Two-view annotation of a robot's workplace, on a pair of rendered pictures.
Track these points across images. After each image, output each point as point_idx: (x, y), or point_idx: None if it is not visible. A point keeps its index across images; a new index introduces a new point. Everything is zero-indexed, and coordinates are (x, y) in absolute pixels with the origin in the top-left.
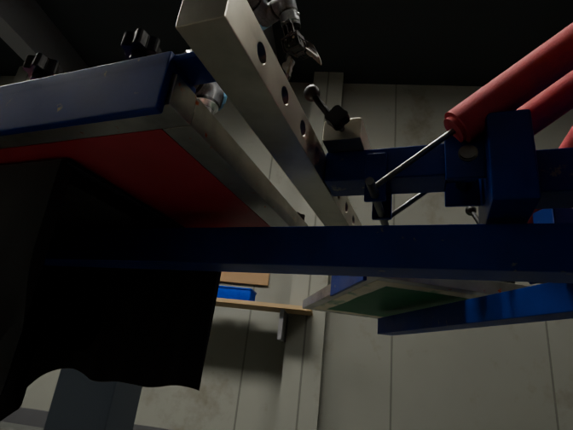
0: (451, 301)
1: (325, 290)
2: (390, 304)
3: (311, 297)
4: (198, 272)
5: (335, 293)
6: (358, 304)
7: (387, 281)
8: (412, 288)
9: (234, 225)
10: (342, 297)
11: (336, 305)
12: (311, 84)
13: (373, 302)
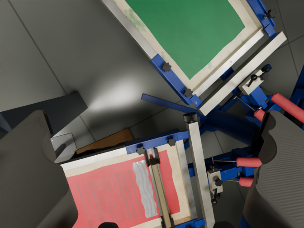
0: (213, 36)
1: (136, 42)
2: (175, 20)
3: (104, 4)
4: None
5: (156, 70)
6: (150, 16)
7: (192, 89)
8: (200, 73)
9: (169, 173)
10: (149, 44)
11: (126, 2)
12: (215, 204)
13: (164, 26)
